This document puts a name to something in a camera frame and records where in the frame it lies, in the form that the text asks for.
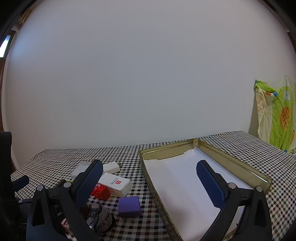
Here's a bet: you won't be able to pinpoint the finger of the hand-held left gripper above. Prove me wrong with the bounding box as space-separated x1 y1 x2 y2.
13 175 30 192

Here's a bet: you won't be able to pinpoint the red candy wrapper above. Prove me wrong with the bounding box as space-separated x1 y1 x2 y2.
91 183 111 201

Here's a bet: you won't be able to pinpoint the white box with red label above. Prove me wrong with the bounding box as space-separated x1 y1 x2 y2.
98 172 132 197

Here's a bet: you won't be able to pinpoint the checkered tablecloth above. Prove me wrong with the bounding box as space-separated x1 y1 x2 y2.
10 130 296 241

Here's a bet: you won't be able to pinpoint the green printed cloth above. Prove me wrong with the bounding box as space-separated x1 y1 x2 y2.
254 74 296 154

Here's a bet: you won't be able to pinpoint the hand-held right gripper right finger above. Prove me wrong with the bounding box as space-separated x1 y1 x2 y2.
196 160 273 241

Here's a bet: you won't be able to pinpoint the clear plastic box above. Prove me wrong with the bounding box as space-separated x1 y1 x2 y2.
72 161 93 180

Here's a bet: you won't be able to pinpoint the purple foam block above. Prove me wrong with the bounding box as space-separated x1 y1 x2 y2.
118 196 142 217

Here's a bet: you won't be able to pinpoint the window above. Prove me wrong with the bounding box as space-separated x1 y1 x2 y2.
0 34 11 58

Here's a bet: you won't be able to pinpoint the white paper tray lining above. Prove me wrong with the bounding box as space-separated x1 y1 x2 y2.
142 146 255 241

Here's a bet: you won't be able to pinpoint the white plug charger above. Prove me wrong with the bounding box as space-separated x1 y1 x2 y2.
102 161 122 174

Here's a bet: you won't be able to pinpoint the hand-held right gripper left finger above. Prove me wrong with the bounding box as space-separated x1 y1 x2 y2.
26 159 104 241

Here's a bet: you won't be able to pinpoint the gold metal tin tray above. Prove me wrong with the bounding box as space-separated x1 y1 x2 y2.
139 138 273 241

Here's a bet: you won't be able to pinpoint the grey patterned hair claw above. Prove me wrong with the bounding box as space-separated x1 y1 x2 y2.
85 203 113 233

